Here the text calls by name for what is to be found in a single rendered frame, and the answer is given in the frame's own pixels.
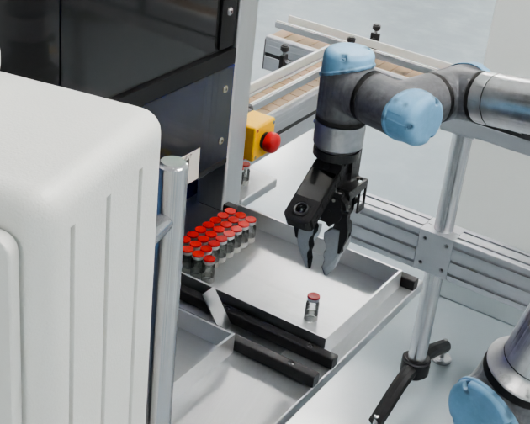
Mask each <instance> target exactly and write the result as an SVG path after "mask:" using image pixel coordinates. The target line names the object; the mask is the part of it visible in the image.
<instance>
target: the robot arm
mask: <svg viewBox="0 0 530 424"><path fill-rule="evenodd" d="M374 60H375V54H374V52H373V51H372V50H371V49H370V48H368V47H367V46H365V45H360V44H357V43H350V42H341V43H336V44H332V45H329V46H328V47H327V48H326V49H325V51H324V55H323V60H322V65H321V71H320V72H319V75H320V83H319V91H318V98H317V105H316V113H315V118H314V120H313V122H314V124H315V129H314V137H313V141H314V145H313V154H314V156H315V157H316V159H315V161H314V162H313V164H312V166H311V167H310V170H309V171H308V172H307V174H306V175H305V178H304V179H303V181H302V183H301V184H300V186H299V188H298V189H297V191H296V193H295V194H294V197H293V198H292V199H291V201H290V202H289V205H288V206H287V208H286V210H285V211H284V216H285V219H286V222H287V224H288V225H291V226H293V227H294V233H295V237H297V242H298V247H299V251H300V254H301V256H302V258H303V260H304V263H305V266H306V267H307V268H311V264H312V259H313V255H312V249H313V247H314V245H315V243H314V241H315V239H316V238H317V236H318V235H319V234H320V232H321V227H322V223H318V220H321V221H323V222H326V225H327V226H329V227H330V226H331V225H333V224H334V226H333V227H332V228H329V229H328V230H327V231H325V232H324V242H325V244H326V249H325V251H324V254H323V256H324V262H323V265H322V266H321V267H322V270H323V273H324V275H326V276H327V275H328V274H329V273H330V272H331V271H332V270H333V269H334V268H335V267H336V265H337V264H338V262H339V260H340V258H341V255H342V254H343V252H344V251H345V250H346V249H347V247H348V246H349V244H350V240H351V233H352V221H351V219H350V214H351V213H352V212H353V210H354V205H355V204H357V208H356V213H358V212H360V211H361V210H362V209H364V204H365V199H366V193H367V186H368V179H367V178H363V177H361V176H359V168H360V162H361V156H362V150H363V142H364V135H365V129H366V125H368V126H370V127H372V128H374V129H376V130H378V131H380V132H382V133H384V134H386V135H387V136H388V137H389V138H391V139H393V140H397V141H400V142H404V143H406V144H408V145H410V146H421V145H424V144H426V143H427V142H428V141H429V138H431V137H433V136H434V135H435V134H436V133H437V131H438V129H439V127H440V125H441V123H443V122H446V121H449V120H452V119H461V120H465V121H469V122H473V123H477V124H481V125H488V126H492V127H496V128H500V129H504V130H511V131H516V132H519V133H523V134H528V135H530V78H525V77H516V76H511V75H506V74H500V73H495V72H491V71H490V69H488V68H486V67H485V66H484V65H483V64H481V63H479V62H475V61H471V62H460V63H456V64H453V65H451V66H449V67H445V68H443V69H439V70H436V71H433V72H428V73H424V74H421V75H418V76H414V77H409V78H406V79H403V80H397V79H394V78H393V77H389V76H387V75H385V74H384V73H381V72H379V71H377V70H374V67H375V65H376V64H375V62H374ZM358 180H362V182H361V183H360V182H359V181H358ZM363 190H364V191H363ZM362 191H363V202H362V203H361V204H359V203H360V197H361V192H362ZM357 195H358V196H357ZM356 196H357V197H356ZM448 408H449V412H450V415H451V416H452V418H453V423H454V424H530V303H529V305H528V307H527V308H526V310H525V311H524V313H523V314H522V317H521V318H520V320H519V322H518V323H517V325H516V326H515V328H514V330H513V331H512V333H511V335H510V336H505V337H500V338H498V339H496V340H495V341H494V342H493V343H492V344H491V345H490V347H489V348H488V350H487V352H486V353H485V355H484V357H483V358H482V360H481V361H480V364H479V365H478V367H477V368H476V370H475V371H474V372H473V373H472V374H471V375H469V376H465V377H463V378H461V379H460V380H459V381H458V383H456V384H455V385H454V386H453V387H452V389H451V390H450V393H449V397H448Z"/></svg>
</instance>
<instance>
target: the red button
mask: <svg viewBox="0 0 530 424"><path fill-rule="evenodd" d="M280 142H281V138H280V136H279V134H277V133H274V132H272V131H270V132H268V133H267V134H266V136H265V138H264V140H263V143H262V148H263V150H264V151H265V152H268V153H274V152H276V151H277V150H278V148H279V146H280Z"/></svg>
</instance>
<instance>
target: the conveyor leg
mask: <svg viewBox="0 0 530 424"><path fill-rule="evenodd" d="M440 129H441V130H445V131H447V132H450V133H453V135H452V139H451V144H450V148H449V153H448V160H447V165H446V169H445V173H444V178H443V185H442V190H441V194H440V199H439V203H438V207H437V215H436V219H435V224H434V229H435V230H436V231H438V232H440V233H443V234H449V233H452V232H453V228H454V224H455V220H456V215H457V212H458V204H459V200H460V196H461V192H462V187H463V184H464V176H465V172H466V168H467V164H468V159H469V153H470V148H471V144H472V140H475V138H472V137H469V136H467V135H462V134H459V133H457V132H454V131H451V130H447V129H444V128H442V127H440ZM442 282H443V279H442V278H439V277H436V276H434V275H431V274H430V273H426V272H425V273H424V278H423V285H422V289H421V294H420V299H419V303H418V307H417V312H416V319H415V324H414V328H413V332H412V337H411V344H410V348H409V352H408V358H409V359H410V360H411V361H413V362H417V363H422V362H424V361H425V360H426V358H427V351H428V347H429V342H430V338H431V334H432V327H433V323H434V319H435V314H436V310H437V303H438V299H439V295H440V291H441V287H442Z"/></svg>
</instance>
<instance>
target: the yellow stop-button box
mask: <svg viewBox="0 0 530 424"><path fill-rule="evenodd" d="M274 124H275V118H274V117H272V116H269V115H266V114H262V113H260V112H257V111H255V110H252V109H248V113H247V122H246V139H245V148H244V157H243V159H246V160H248V161H250V162H253V161H255V160H256V159H258V158H259V157H260V156H263V155H264V154H266V153H267V152H265V151H264V150H263V148H262V143H263V140H264V138H265V136H266V134H267V133H268V132H270V131H272V132H274Z"/></svg>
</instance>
